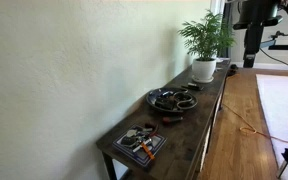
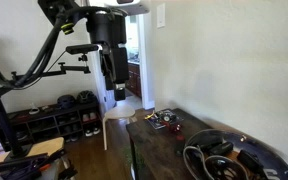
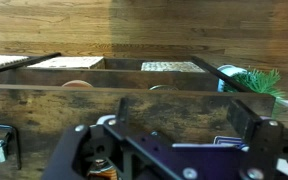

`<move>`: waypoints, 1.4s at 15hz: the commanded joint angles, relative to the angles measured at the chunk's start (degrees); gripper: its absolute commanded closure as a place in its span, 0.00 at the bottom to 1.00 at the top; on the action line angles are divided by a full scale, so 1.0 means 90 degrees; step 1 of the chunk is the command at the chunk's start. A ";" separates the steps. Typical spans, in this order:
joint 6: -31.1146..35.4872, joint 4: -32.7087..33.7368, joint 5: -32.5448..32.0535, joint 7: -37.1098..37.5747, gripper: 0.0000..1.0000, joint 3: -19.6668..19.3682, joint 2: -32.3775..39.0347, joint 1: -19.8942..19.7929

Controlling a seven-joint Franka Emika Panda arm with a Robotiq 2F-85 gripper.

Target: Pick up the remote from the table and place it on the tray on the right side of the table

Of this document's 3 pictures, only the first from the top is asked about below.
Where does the green potted plant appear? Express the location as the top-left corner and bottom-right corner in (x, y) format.
(178, 10), (235, 61)

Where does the small black device on table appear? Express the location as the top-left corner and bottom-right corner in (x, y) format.
(181, 83), (204, 91)

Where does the white rug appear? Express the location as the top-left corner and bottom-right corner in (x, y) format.
(256, 74), (288, 164)

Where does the dark wooden console table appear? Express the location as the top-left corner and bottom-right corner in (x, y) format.
(96, 60), (230, 180)

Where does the black object on floor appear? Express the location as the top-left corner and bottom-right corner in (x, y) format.
(227, 64), (238, 76)

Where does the round dark tray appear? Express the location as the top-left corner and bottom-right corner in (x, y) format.
(146, 87), (198, 113)

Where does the orange cable on floor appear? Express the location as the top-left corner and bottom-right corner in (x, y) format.
(221, 101), (288, 145)

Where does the white plant pot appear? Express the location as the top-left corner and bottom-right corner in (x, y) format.
(192, 59), (216, 83)

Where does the orange handled tool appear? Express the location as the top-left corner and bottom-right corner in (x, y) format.
(141, 142), (155, 160)

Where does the black cable on floor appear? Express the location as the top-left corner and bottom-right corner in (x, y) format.
(259, 47), (288, 76)

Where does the black camera bar on stand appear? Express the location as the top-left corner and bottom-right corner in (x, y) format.
(233, 0), (282, 68)

